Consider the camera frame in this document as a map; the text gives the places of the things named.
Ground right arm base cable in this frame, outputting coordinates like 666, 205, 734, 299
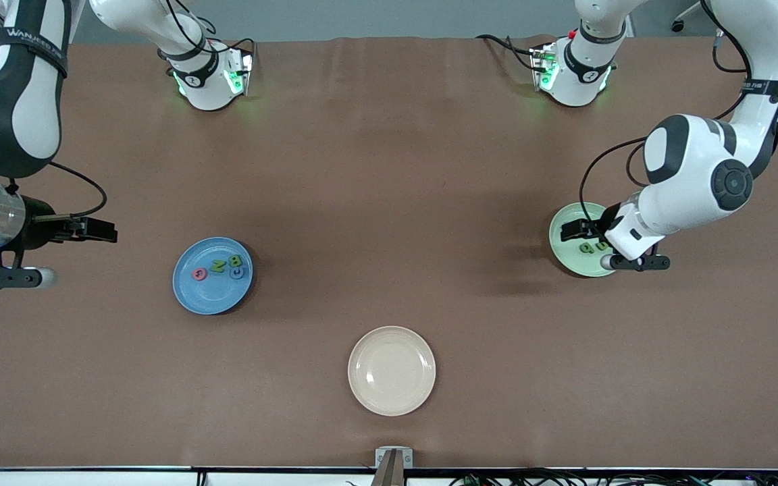
173, 19, 259, 68

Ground green plate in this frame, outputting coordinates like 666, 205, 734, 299
548, 202, 633, 278

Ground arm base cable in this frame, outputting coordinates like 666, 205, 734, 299
173, 19, 259, 68
475, 34, 545, 72

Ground office chair caster leg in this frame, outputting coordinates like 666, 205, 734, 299
671, 0, 700, 32

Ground blue plate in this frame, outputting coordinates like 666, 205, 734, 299
173, 236, 254, 316

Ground left arm base cable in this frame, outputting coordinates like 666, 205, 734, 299
475, 34, 545, 72

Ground brown table cover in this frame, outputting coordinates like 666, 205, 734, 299
0, 35, 778, 470

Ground beige plate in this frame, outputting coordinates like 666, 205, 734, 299
347, 326, 437, 417

